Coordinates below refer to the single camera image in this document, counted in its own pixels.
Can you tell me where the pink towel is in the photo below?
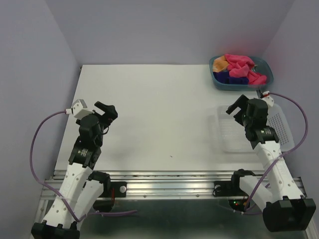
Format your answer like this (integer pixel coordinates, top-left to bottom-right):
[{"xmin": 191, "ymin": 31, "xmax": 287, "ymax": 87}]
[{"xmin": 224, "ymin": 54, "xmax": 267, "ymax": 85}]

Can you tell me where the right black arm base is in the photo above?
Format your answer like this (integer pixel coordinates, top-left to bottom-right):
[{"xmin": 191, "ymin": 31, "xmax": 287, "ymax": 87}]
[{"xmin": 212, "ymin": 181, "xmax": 251, "ymax": 212}]

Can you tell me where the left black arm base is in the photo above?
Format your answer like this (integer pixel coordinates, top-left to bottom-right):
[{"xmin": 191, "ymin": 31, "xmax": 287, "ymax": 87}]
[{"xmin": 93, "ymin": 181, "xmax": 127, "ymax": 213}]

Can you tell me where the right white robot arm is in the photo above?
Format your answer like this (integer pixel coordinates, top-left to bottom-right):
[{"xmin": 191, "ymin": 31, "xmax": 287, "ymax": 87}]
[{"xmin": 226, "ymin": 93, "xmax": 316, "ymax": 232}]

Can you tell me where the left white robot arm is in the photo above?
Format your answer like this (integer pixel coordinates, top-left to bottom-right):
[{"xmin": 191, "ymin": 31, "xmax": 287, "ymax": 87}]
[{"xmin": 31, "ymin": 99, "xmax": 118, "ymax": 239}]

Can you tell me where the purple towel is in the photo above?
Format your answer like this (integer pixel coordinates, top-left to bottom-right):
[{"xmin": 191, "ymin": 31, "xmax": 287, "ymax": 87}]
[{"xmin": 213, "ymin": 71, "xmax": 249, "ymax": 85}]

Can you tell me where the white perforated basket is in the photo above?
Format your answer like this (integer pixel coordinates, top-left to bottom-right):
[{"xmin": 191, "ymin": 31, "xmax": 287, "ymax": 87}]
[{"xmin": 209, "ymin": 104, "xmax": 295, "ymax": 153}]

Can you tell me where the blue plastic tub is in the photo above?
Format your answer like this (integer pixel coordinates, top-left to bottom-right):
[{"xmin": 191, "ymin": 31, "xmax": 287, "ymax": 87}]
[{"xmin": 208, "ymin": 54, "xmax": 275, "ymax": 92}]

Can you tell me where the orange towel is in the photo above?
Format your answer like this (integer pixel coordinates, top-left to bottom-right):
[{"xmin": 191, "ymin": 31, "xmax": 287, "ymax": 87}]
[{"xmin": 212, "ymin": 55, "xmax": 229, "ymax": 72}]

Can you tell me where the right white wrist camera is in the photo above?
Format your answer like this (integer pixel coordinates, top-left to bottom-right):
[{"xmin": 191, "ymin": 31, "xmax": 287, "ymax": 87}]
[{"xmin": 260, "ymin": 91, "xmax": 274, "ymax": 108}]

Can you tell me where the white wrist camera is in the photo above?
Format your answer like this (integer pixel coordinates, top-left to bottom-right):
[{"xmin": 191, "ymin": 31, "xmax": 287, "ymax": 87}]
[
  {"xmin": 71, "ymin": 99, "xmax": 89, "ymax": 120},
  {"xmin": 260, "ymin": 91, "xmax": 274, "ymax": 108}
]

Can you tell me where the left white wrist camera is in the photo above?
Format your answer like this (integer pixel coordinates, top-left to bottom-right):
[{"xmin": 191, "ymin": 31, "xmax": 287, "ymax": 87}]
[{"xmin": 71, "ymin": 99, "xmax": 89, "ymax": 120}]

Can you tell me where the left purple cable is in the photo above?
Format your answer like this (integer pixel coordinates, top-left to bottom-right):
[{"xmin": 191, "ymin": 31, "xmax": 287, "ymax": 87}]
[{"xmin": 29, "ymin": 109, "xmax": 138, "ymax": 223}]

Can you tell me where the aluminium mounting rail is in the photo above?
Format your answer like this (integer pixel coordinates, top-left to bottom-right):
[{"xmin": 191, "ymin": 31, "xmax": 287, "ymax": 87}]
[{"xmin": 41, "ymin": 170, "xmax": 307, "ymax": 201}]

